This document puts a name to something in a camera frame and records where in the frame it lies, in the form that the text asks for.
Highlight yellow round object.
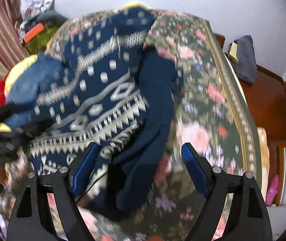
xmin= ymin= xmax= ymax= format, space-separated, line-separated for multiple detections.
xmin=123 ymin=3 xmax=149 ymax=10

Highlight floral dark bedspread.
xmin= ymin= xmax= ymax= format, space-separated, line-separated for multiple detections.
xmin=5 ymin=9 xmax=263 ymax=241

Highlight yellow cartoon blanket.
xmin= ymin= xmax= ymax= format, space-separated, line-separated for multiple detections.
xmin=3 ymin=54 xmax=38 ymax=97

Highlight grey purple backpack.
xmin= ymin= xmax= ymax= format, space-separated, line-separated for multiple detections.
xmin=228 ymin=35 xmax=258 ymax=84

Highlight pink slipper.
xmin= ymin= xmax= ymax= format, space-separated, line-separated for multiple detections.
xmin=265 ymin=175 xmax=279 ymax=207

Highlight orange box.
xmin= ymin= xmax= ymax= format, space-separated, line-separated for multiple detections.
xmin=23 ymin=23 xmax=46 ymax=44

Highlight blue denim jeans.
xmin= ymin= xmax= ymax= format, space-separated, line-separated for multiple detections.
xmin=4 ymin=53 xmax=63 ymax=131

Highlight red garment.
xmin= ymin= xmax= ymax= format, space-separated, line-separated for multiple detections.
xmin=0 ymin=77 xmax=6 ymax=106

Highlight navy patterned hooded jacket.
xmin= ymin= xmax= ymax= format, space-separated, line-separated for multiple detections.
xmin=30 ymin=8 xmax=181 ymax=213

